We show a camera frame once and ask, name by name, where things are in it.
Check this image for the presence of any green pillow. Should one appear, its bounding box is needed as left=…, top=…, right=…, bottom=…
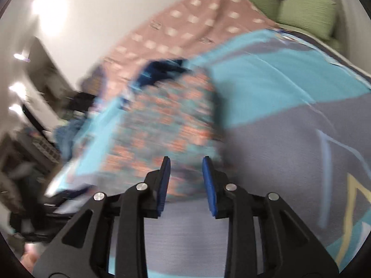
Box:
left=240, top=0, right=281, bottom=22
left=276, top=0, right=338, bottom=40

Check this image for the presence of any pink polka-dot blanket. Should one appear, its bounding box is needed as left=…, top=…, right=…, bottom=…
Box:
left=99, top=0, right=279, bottom=99

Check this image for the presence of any blue and grey bedsheet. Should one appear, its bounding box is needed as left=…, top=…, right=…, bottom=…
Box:
left=46, top=29, right=371, bottom=278

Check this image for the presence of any blue denim clothes pile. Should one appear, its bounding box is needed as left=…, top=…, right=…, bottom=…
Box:
left=54, top=120, right=89, bottom=164

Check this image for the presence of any teal floral cloth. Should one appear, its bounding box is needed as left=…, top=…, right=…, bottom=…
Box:
left=100, top=66, right=230, bottom=206

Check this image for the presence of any navy star-print cloth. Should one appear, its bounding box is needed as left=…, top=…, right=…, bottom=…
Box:
left=133, top=59, right=192, bottom=105

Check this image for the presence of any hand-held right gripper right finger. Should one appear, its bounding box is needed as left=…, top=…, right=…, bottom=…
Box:
left=202, top=156, right=339, bottom=278

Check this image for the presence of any pile of dark clothes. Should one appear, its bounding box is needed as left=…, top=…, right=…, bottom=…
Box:
left=71, top=92, right=97, bottom=112

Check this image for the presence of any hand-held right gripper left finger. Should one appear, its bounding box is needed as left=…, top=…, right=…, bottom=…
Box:
left=32, top=156, right=171, bottom=278

